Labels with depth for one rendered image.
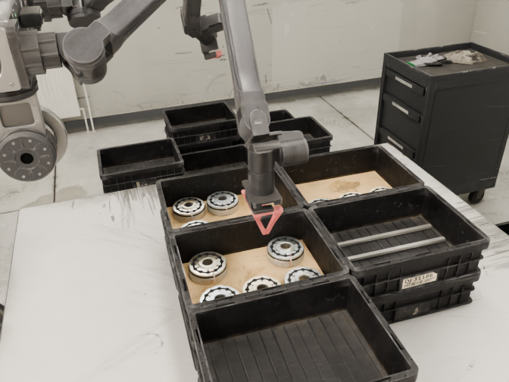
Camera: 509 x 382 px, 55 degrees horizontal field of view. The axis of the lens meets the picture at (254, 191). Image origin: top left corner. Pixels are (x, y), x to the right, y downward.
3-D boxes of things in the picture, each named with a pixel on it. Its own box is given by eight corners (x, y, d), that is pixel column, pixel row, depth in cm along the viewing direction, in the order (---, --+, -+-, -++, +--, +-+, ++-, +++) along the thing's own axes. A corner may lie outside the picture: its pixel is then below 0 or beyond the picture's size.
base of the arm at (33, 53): (25, 76, 104) (9, 18, 98) (65, 72, 107) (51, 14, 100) (22, 90, 97) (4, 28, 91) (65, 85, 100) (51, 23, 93)
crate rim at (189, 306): (188, 317, 110) (186, 310, 109) (169, 239, 135) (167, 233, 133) (351, 280, 119) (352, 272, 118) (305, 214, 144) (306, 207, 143)
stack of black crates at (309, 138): (263, 220, 274) (262, 148, 250) (247, 194, 298) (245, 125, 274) (329, 207, 284) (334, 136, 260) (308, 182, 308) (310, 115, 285)
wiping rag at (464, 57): (455, 67, 267) (456, 61, 266) (431, 56, 285) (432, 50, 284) (498, 61, 275) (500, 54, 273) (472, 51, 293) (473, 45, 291)
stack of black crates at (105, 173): (116, 252, 253) (99, 176, 229) (111, 220, 277) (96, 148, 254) (192, 236, 263) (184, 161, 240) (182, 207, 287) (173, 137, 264)
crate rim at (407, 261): (351, 280, 119) (352, 272, 118) (305, 214, 144) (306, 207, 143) (491, 248, 129) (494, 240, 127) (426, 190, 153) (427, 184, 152)
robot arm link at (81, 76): (51, 47, 103) (47, 33, 98) (102, 42, 106) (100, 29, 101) (59, 88, 102) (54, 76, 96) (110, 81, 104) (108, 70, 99)
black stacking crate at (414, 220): (348, 308, 125) (352, 273, 119) (305, 240, 149) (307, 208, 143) (482, 276, 134) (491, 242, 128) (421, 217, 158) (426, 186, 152)
